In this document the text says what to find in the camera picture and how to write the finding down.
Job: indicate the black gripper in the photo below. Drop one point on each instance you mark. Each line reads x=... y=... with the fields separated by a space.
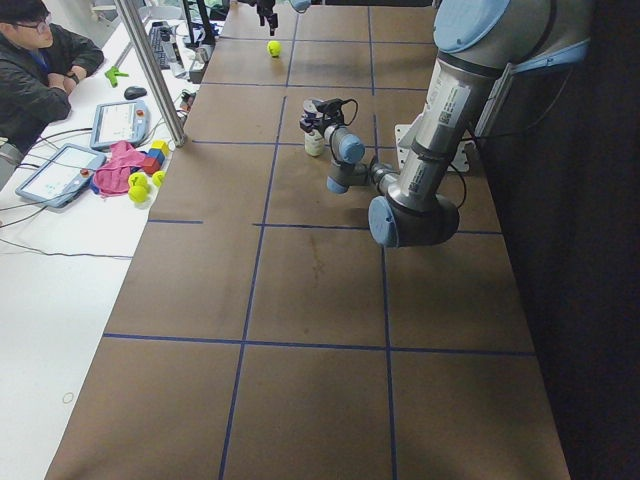
x=265 y=6
x=318 y=126

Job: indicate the yellow cube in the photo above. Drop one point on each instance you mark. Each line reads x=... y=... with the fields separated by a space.
x=162 y=146

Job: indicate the green clamp tool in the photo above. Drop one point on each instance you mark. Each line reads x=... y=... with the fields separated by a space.
x=113 y=74

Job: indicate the near teach pendant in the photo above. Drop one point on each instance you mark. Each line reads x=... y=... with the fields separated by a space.
x=63 y=177

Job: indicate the tennis ball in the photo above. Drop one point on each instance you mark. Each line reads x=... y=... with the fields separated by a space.
x=158 y=178
x=138 y=179
x=274 y=48
x=138 y=194

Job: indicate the black computer mouse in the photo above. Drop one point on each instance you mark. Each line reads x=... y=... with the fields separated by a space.
x=134 y=92

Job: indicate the far teach pendant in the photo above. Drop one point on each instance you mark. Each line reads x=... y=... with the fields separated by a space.
x=119 y=121

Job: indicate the black keyboard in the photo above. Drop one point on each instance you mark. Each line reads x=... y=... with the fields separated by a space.
x=156 y=43

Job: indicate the aluminium frame post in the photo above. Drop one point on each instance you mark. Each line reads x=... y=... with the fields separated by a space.
x=129 y=16

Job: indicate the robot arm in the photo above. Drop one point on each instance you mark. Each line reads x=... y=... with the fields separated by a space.
x=476 y=41
x=299 y=6

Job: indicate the red cube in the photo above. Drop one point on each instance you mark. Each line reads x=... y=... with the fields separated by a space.
x=150 y=165

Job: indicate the teach pendant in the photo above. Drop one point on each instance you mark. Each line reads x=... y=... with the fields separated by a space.
x=63 y=177
x=119 y=121

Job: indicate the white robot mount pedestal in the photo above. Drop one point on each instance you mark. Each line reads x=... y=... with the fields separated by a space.
x=406 y=135

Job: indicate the blue cube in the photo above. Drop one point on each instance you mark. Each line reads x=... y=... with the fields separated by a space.
x=157 y=155

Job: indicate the tennis ball can holder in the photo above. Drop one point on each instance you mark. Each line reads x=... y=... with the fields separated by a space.
x=314 y=142

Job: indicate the person in black jacket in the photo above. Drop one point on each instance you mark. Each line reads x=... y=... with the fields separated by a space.
x=42 y=63

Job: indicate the pink cloth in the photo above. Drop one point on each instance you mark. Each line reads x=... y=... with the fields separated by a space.
x=112 y=179

